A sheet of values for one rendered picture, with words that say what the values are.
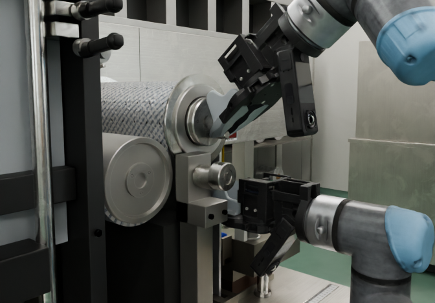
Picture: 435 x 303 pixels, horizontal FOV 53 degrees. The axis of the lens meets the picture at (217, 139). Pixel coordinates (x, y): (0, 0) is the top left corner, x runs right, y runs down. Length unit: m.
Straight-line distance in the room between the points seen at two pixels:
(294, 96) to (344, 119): 4.94
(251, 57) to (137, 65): 0.48
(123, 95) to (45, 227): 0.38
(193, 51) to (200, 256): 0.63
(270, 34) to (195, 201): 0.26
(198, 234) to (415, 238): 0.29
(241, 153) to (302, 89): 1.06
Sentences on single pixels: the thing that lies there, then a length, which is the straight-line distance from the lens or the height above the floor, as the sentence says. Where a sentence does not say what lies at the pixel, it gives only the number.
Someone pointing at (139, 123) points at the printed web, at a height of 1.25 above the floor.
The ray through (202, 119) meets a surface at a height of 1.25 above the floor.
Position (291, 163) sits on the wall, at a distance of 5.90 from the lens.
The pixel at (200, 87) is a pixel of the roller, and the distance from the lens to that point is 0.68.
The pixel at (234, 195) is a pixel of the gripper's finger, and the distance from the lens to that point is 0.76.
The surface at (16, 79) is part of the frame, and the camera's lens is 0.41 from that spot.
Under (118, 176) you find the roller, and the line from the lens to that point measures 0.60.
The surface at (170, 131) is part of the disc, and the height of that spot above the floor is 1.24.
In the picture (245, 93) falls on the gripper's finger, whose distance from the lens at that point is 0.58.
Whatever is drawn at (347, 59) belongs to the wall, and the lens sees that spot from 5.49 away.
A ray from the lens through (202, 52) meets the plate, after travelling 1.18.
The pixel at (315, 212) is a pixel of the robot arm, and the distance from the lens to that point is 0.62.
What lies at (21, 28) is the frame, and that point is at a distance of 0.41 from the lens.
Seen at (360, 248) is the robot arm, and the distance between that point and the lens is 0.60.
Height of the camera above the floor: 1.30
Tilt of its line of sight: 7 degrees down
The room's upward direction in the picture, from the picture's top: straight up
